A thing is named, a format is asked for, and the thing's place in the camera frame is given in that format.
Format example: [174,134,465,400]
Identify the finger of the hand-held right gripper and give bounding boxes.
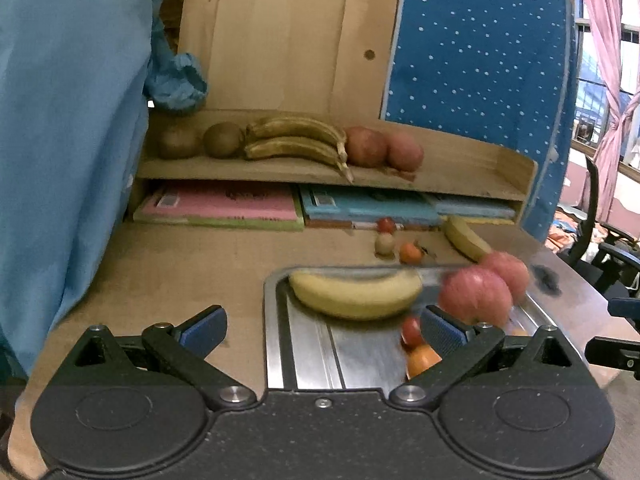
[585,335,640,377]
[607,297,640,317]

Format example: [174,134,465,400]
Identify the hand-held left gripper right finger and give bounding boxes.
[390,305,596,411]

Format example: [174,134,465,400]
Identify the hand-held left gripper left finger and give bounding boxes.
[52,305,257,411]

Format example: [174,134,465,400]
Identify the yellow banana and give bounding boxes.
[288,267,423,321]
[444,216,493,262]

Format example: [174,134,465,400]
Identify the metal tray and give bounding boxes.
[263,262,566,391]

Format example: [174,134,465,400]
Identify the black office chair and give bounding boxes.
[555,152,640,306]

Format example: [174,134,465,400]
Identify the orange blanket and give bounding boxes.
[547,205,601,253]

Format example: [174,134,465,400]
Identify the light blue book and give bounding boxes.
[425,192,516,220]

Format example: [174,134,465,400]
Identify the pink book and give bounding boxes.
[134,180,300,223]

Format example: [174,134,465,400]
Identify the red book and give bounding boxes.
[305,217,441,231]

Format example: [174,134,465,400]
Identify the wooden desk shelf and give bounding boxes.
[131,110,538,226]

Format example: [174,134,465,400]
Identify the dark red apple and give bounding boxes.
[386,132,425,172]
[344,126,390,167]

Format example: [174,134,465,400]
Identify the brown kiwi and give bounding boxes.
[202,121,246,158]
[159,126,200,159]

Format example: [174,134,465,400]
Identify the overripe brown banana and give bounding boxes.
[246,116,348,163]
[243,137,355,183]

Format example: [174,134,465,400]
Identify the window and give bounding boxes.
[570,0,640,171]

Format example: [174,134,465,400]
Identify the pink curtain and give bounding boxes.
[575,0,640,211]

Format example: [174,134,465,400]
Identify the blue dotted cloth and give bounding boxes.
[380,0,581,241]

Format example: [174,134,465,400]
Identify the wooden panel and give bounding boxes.
[177,0,411,121]

